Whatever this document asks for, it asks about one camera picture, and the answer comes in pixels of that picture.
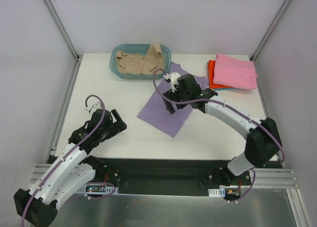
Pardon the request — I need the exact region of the grey cable duct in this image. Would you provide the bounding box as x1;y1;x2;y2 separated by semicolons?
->
208;188;225;198
75;184;119;195

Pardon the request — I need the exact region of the right grey cable duct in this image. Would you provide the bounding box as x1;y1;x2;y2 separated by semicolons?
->
208;188;225;198

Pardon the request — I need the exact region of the purple t shirt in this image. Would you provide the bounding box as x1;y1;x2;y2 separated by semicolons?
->
137;62;209;138

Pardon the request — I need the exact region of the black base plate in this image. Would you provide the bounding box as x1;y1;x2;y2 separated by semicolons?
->
83;156;228;196

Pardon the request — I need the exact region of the aluminium frame post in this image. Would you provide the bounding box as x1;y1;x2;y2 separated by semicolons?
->
250;0;293;62
43;0;80;61

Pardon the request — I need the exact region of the front aluminium rail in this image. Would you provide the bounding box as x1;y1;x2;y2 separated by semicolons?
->
30;164;300;189

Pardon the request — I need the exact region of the beige t shirt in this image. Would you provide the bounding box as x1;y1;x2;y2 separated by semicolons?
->
115;43;165;75

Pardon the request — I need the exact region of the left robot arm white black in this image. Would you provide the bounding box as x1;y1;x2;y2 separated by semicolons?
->
14;109;127;227

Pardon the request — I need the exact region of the right aluminium frame post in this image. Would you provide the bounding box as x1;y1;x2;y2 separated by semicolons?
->
250;0;293;62

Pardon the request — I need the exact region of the teal plastic basket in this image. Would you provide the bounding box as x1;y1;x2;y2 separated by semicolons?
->
109;44;171;80

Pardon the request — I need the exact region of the blue folded t shirt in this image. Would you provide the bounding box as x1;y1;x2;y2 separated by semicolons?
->
214;88;243;92

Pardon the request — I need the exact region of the left grey cable duct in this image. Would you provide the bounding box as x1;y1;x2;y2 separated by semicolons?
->
75;184;119;195

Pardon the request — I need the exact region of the left aluminium frame post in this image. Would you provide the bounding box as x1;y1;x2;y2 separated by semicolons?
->
43;0;80;61

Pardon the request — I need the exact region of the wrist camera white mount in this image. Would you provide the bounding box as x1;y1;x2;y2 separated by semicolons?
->
163;72;181;93
85;102;102;114

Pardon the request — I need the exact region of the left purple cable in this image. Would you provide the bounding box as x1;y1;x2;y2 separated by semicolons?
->
19;95;119;227

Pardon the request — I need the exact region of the orange folded t shirt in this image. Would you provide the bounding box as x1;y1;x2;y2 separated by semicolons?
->
208;60;234;90

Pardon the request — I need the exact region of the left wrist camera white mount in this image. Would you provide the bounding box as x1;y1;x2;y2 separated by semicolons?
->
85;102;102;114

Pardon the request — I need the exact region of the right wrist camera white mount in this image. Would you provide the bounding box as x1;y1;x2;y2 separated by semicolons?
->
163;72;181;93

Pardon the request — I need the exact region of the pink folded t shirt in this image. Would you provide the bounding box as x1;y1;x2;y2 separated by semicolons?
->
212;54;258;90

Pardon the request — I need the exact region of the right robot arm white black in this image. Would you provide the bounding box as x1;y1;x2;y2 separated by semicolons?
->
160;72;283;186

